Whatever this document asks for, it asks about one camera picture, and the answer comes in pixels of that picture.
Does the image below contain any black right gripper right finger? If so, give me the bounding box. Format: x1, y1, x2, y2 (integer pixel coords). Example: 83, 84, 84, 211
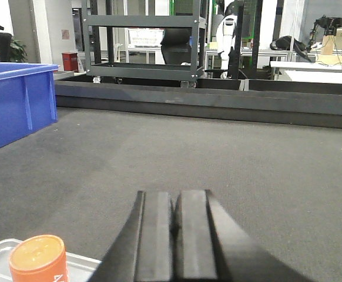
174, 190, 310, 281

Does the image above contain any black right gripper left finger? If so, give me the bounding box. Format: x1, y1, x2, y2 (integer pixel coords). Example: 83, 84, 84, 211
89, 191, 173, 281

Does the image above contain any orange capacitor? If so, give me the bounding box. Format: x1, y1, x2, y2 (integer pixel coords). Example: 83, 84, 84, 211
8, 234, 69, 281

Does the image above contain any blue bin on conveyor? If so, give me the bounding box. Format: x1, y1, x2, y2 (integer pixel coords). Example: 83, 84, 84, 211
0, 62, 58, 148

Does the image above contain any silver metal tray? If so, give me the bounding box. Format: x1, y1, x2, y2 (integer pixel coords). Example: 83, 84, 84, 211
0, 239, 101, 281

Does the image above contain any black metal cart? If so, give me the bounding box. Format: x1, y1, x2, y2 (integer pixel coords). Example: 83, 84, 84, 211
82, 1, 207, 88

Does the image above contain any white table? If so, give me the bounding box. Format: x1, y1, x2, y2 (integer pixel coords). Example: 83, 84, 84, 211
270, 61, 342, 84

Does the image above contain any red box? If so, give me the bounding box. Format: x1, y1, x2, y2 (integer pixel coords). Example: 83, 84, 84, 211
62, 52, 78, 72

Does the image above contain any white humanoid robot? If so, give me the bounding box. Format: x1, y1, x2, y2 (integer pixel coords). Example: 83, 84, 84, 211
216, 1, 243, 79

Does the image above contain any black conveyor side frame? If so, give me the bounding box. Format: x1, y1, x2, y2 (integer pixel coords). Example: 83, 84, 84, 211
55, 76, 342, 129

